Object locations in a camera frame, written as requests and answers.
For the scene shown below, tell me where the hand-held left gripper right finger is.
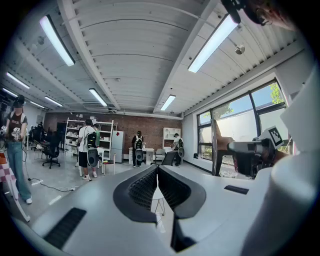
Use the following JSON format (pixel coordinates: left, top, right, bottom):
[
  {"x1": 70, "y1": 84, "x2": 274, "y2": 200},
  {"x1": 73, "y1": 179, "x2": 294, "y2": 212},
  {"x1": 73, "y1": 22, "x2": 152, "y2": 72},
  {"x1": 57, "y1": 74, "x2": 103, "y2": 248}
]
[{"x1": 158, "y1": 165, "x2": 272, "y2": 256}]

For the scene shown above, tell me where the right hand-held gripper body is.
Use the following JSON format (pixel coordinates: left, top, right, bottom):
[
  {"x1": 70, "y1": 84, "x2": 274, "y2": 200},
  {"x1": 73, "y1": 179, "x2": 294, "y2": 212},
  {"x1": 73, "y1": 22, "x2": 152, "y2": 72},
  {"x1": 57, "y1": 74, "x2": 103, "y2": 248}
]
[{"x1": 234, "y1": 125, "x2": 285, "y2": 176}]

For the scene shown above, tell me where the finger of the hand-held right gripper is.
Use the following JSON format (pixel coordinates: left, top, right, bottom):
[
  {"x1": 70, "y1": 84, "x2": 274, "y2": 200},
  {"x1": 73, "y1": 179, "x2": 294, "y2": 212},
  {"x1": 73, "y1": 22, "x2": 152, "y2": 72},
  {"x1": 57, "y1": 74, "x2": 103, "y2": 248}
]
[{"x1": 227, "y1": 141, "x2": 256, "y2": 152}]

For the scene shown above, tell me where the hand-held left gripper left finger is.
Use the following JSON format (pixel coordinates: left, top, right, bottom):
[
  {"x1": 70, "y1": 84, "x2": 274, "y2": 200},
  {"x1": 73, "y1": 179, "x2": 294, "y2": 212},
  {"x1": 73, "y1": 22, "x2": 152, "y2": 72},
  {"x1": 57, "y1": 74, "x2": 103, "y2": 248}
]
[{"x1": 29, "y1": 165, "x2": 173, "y2": 256}]

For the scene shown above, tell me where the brown wooden chair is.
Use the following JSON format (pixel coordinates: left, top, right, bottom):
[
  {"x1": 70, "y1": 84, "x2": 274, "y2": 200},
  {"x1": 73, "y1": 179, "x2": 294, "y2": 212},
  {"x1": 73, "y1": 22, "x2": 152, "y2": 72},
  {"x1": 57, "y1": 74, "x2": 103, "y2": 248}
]
[{"x1": 211, "y1": 119, "x2": 237, "y2": 177}]

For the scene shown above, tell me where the large black-framed window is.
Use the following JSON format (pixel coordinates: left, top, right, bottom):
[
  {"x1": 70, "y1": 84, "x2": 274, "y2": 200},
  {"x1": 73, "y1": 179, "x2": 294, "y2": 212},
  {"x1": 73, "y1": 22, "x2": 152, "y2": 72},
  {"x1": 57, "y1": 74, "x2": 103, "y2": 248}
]
[{"x1": 196, "y1": 78, "x2": 293, "y2": 176}]

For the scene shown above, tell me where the light wooden chair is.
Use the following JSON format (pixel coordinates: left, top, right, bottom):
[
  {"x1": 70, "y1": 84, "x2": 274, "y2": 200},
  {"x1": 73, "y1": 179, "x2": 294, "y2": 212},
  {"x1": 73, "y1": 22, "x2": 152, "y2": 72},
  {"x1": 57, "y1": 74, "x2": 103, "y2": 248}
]
[{"x1": 102, "y1": 152, "x2": 117, "y2": 176}]

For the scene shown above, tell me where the white fridge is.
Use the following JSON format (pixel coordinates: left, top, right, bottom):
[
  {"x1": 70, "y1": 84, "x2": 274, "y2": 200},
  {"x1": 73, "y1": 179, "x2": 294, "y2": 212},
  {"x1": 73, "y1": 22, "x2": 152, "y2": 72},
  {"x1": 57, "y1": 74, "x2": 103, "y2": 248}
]
[{"x1": 110, "y1": 130, "x2": 125, "y2": 164}]

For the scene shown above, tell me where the white hutch cabinet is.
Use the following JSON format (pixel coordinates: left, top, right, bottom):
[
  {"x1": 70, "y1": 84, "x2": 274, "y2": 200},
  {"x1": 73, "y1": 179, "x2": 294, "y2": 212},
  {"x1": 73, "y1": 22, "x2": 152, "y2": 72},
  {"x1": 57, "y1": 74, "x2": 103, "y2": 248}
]
[{"x1": 162, "y1": 127, "x2": 182, "y2": 151}]

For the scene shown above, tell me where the white desk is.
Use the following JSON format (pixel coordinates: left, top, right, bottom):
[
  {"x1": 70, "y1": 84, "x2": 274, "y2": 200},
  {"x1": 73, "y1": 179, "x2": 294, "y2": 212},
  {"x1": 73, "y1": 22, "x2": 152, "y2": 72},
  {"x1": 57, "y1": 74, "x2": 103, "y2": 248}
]
[{"x1": 128, "y1": 147, "x2": 156, "y2": 166}]

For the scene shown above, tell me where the black office swivel chair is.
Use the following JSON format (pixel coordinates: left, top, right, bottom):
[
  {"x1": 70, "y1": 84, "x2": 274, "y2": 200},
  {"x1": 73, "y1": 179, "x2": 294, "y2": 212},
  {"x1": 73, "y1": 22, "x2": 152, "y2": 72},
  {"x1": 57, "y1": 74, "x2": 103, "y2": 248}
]
[{"x1": 41, "y1": 134, "x2": 62, "y2": 170}]

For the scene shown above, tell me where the grey-green armchair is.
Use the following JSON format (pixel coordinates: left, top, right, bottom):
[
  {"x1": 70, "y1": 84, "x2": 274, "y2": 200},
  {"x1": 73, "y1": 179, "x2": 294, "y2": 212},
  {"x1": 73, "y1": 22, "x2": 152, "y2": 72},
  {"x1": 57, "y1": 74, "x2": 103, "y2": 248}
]
[{"x1": 154, "y1": 148, "x2": 167, "y2": 163}]

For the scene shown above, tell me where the white open shelf unit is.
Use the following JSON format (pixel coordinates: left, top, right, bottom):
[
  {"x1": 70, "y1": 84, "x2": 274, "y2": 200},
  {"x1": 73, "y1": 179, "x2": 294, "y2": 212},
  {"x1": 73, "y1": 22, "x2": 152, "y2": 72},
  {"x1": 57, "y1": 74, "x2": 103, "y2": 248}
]
[{"x1": 64, "y1": 117, "x2": 115, "y2": 161}]

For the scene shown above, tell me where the checkered tablecloth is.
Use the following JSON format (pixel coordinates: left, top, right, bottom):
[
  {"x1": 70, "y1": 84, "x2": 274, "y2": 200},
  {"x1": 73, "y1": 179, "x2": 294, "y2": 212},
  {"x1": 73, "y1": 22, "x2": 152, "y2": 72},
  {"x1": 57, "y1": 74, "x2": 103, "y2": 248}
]
[{"x1": 0, "y1": 162, "x2": 17, "y2": 186}]

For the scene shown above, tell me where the black floor cable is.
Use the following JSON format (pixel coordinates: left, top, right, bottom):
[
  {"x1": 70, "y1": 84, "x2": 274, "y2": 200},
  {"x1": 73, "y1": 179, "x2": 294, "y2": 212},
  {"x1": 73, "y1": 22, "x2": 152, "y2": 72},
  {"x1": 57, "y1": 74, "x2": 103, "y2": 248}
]
[{"x1": 27, "y1": 176, "x2": 76, "y2": 193}]

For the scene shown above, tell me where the white wire-leg side table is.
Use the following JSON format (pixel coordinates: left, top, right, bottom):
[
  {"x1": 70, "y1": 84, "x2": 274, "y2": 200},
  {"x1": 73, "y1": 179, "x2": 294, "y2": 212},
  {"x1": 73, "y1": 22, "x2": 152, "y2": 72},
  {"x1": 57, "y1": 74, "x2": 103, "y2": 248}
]
[{"x1": 151, "y1": 186, "x2": 166, "y2": 234}]

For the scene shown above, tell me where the black chair with chrome frame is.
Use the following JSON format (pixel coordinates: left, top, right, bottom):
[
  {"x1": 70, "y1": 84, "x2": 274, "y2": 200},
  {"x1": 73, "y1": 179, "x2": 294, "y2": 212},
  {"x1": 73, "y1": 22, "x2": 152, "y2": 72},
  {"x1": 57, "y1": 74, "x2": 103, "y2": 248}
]
[{"x1": 150, "y1": 150, "x2": 179, "y2": 167}]

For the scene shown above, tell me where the white table frame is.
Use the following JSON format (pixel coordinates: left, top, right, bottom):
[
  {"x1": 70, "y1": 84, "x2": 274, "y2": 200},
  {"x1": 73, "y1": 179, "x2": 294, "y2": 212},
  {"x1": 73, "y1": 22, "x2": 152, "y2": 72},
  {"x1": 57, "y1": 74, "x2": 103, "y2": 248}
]
[{"x1": 4, "y1": 174, "x2": 31, "y2": 223}]

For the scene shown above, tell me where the black head-worn camera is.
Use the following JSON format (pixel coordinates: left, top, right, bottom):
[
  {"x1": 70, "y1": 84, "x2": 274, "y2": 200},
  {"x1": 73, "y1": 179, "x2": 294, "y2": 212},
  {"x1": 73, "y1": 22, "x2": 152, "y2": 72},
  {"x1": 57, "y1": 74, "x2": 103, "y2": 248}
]
[{"x1": 220, "y1": 0, "x2": 273, "y2": 27}]

